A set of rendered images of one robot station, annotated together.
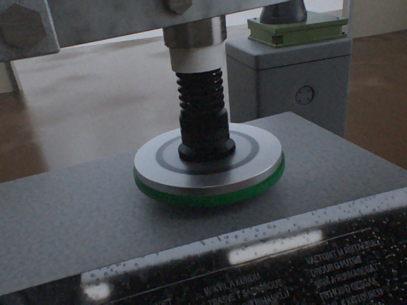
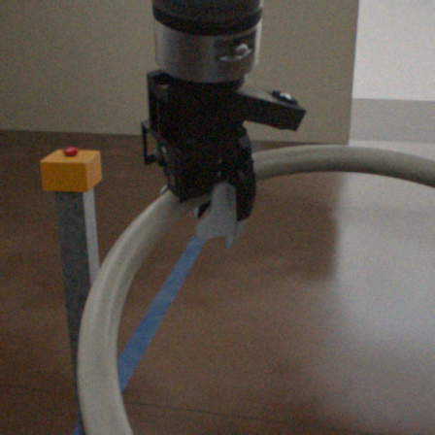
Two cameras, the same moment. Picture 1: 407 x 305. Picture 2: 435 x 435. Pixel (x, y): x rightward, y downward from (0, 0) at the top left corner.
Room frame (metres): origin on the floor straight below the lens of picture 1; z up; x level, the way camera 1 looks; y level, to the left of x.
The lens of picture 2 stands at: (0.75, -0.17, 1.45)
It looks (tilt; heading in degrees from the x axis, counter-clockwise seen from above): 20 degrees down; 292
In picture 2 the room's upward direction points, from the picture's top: straight up
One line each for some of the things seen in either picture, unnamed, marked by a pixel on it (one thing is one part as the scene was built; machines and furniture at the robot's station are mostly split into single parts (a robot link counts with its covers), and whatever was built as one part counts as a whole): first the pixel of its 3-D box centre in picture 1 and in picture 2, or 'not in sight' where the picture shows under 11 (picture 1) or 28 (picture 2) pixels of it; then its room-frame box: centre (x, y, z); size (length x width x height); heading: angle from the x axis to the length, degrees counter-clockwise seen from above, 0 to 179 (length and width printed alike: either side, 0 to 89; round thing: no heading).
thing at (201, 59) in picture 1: (196, 52); not in sight; (0.48, -0.01, 1.04); 0.07 x 0.07 x 0.04
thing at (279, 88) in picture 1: (283, 132); not in sight; (1.59, -0.40, 0.43); 0.50 x 0.50 x 0.85; 11
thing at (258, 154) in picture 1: (207, 153); not in sight; (0.48, -0.01, 0.89); 0.21 x 0.21 x 0.01
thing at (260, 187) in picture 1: (207, 155); not in sight; (0.48, -0.01, 0.89); 0.22 x 0.22 x 0.04
